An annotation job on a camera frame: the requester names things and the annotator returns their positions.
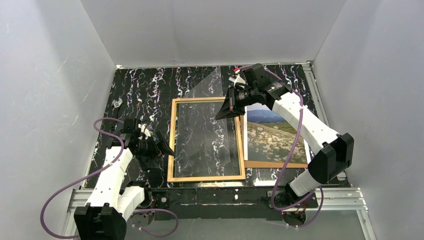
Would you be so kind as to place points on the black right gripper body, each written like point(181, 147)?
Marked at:
point(234, 100)

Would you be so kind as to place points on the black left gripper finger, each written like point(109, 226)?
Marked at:
point(162, 145)
point(149, 163)

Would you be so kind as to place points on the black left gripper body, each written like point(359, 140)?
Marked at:
point(158, 145)

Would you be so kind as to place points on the clear acrylic sheet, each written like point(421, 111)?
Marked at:
point(201, 142)

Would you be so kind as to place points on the landscape photo print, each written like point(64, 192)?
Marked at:
point(275, 136)

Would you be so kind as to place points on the brown backing board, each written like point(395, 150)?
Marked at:
point(275, 164)

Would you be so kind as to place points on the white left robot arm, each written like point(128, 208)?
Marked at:
point(106, 212)

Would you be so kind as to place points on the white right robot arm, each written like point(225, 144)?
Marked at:
point(333, 152)

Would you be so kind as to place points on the small silver clip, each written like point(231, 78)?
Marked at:
point(117, 103)

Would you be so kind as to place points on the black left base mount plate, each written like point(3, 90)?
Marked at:
point(159, 199)

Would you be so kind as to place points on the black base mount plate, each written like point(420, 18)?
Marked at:
point(159, 199)
point(283, 200)

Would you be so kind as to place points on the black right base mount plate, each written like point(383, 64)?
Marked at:
point(283, 200)

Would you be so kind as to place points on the aluminium rail frame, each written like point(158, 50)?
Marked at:
point(334, 199)

